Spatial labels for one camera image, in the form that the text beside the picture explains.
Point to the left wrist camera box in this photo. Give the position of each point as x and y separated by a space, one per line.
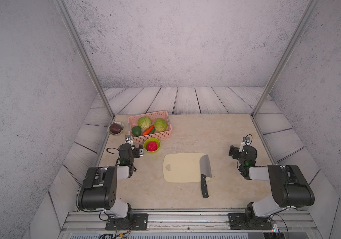
129 139

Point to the black handled cleaver knife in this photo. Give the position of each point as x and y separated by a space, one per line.
205 172

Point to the aluminium frame post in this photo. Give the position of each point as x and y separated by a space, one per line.
298 32
65 14

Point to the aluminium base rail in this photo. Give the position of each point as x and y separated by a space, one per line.
193 224

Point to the patterned ceramic cup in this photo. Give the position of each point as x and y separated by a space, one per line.
118 123

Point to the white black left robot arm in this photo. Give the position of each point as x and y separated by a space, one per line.
98 191

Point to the purple eggplant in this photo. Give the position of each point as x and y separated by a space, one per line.
115 128

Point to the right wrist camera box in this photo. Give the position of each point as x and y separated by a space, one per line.
245 141

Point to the orange carrot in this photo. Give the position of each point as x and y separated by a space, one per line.
150 130

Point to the right green cabbage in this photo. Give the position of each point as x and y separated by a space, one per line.
160 125

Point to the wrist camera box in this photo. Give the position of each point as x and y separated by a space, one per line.
245 141
129 139

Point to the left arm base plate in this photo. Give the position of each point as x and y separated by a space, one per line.
134 222

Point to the aluminium right frame post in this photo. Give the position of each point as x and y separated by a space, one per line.
298 32

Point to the red pomegranate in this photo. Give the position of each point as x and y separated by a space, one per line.
151 146

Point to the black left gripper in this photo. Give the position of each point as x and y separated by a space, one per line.
135 151

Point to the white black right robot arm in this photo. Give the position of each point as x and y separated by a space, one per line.
289 188

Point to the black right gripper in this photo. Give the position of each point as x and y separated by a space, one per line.
236 152

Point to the pink plastic basket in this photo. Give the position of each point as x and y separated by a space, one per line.
133 121

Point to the green avocado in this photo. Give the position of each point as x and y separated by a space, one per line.
136 131

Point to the cream plastic cutting board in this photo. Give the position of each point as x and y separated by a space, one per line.
182 167

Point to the aluminium left frame post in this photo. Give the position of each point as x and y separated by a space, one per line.
65 14

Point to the green cabbage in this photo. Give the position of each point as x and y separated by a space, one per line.
144 123
160 125

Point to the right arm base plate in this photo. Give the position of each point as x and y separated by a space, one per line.
242 221

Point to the lime green bowl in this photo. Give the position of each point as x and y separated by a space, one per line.
152 139

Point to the left green cabbage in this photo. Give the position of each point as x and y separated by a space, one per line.
144 123

